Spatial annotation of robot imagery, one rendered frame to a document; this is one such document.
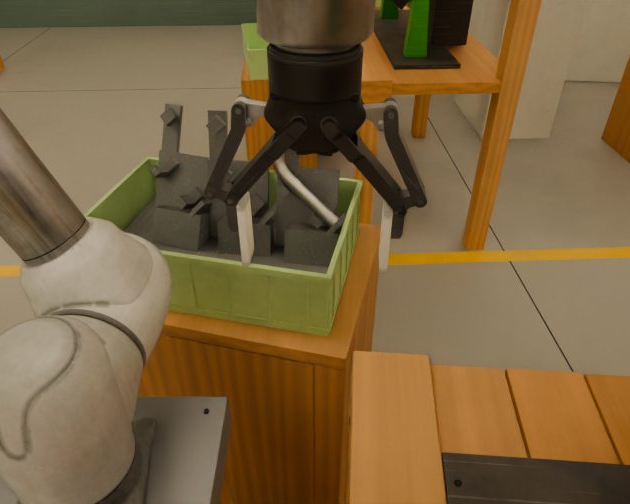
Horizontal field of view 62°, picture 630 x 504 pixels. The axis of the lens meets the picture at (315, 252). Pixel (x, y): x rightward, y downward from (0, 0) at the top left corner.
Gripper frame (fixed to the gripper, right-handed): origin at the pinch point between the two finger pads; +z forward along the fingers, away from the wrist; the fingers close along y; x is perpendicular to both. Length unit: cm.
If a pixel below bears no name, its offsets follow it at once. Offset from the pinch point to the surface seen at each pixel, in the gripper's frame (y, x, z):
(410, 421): -14.7, -10.9, 41.3
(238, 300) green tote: 20, -43, 46
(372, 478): -8.4, -0.6, 41.3
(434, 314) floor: -44, -134, 131
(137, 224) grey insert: 53, -72, 47
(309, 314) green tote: 4, -40, 46
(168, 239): 42, -63, 45
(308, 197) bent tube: 6, -63, 31
